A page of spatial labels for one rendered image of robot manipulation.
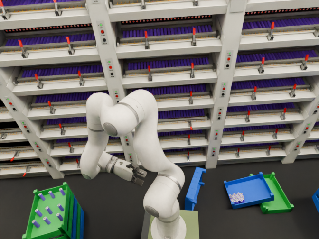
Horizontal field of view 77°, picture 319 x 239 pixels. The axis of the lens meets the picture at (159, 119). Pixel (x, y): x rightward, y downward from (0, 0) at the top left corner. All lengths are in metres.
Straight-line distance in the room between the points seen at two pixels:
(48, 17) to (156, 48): 0.57
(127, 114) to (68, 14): 0.75
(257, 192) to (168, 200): 1.07
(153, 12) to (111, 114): 0.68
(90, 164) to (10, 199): 1.34
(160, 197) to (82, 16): 0.95
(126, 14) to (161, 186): 0.85
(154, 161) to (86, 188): 1.25
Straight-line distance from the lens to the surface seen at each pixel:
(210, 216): 1.69
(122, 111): 0.63
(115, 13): 1.17
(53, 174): 2.09
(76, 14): 1.22
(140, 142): 0.73
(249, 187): 1.82
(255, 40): 1.34
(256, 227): 1.74
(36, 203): 1.59
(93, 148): 0.94
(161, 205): 0.83
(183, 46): 1.22
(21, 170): 2.21
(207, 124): 1.56
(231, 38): 1.26
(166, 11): 1.16
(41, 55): 1.39
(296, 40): 1.44
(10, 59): 1.47
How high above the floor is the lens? 1.51
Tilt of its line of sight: 38 degrees down
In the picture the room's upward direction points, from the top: 4 degrees counter-clockwise
